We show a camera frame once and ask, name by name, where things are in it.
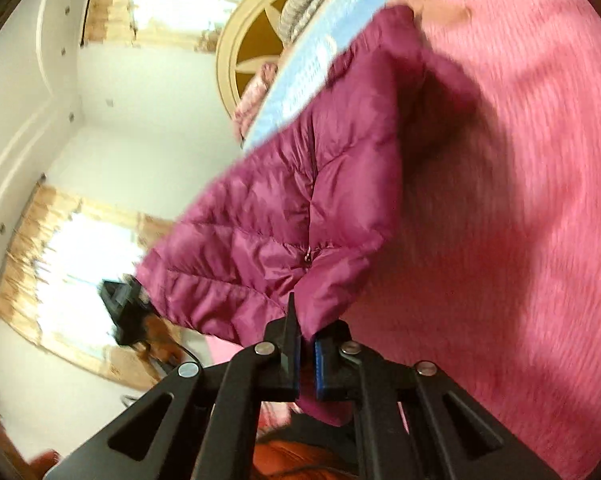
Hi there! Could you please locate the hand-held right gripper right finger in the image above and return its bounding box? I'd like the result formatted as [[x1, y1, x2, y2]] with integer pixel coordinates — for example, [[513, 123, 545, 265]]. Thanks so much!
[[313, 321, 564, 480]]

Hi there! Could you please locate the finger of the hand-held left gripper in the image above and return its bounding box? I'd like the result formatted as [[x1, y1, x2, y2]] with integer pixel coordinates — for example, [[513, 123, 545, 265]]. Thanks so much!
[[100, 276, 154, 347]]

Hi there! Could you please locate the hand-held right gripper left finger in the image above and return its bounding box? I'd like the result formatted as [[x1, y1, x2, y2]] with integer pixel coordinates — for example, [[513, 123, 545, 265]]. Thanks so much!
[[45, 292, 304, 480]]

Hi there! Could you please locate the magenta puffer jacket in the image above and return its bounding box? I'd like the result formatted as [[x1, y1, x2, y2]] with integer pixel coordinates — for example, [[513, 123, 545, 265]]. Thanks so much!
[[135, 5, 431, 428]]

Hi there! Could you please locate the person's left forearm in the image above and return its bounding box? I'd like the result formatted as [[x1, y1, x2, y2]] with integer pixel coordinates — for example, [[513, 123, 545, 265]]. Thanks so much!
[[140, 312, 186, 367]]

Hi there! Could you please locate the beige floral side curtain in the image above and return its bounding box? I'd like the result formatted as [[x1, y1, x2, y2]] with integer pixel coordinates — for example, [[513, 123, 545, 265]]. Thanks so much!
[[0, 182, 181, 392]]

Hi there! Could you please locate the pink folded blanket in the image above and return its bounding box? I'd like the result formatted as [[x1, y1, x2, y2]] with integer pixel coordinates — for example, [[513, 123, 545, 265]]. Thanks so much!
[[232, 62, 282, 142]]

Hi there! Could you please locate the pink blue printed bed sheet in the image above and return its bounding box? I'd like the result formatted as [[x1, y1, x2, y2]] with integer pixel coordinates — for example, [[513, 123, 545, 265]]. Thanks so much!
[[200, 0, 601, 480]]

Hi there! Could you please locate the cream wooden headboard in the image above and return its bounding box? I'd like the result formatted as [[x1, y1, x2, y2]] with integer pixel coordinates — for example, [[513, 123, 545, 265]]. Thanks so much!
[[215, 0, 341, 122]]

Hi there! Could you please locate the beige floral window curtain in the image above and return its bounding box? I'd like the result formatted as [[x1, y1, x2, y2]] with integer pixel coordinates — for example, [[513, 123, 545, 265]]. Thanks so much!
[[82, 0, 261, 55]]

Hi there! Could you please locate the striped pillow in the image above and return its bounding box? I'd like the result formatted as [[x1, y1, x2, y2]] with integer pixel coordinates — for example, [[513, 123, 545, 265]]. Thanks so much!
[[279, 0, 338, 44]]

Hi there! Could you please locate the black cable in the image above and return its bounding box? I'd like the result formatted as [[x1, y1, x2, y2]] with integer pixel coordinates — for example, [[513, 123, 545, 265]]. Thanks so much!
[[168, 341, 202, 367]]

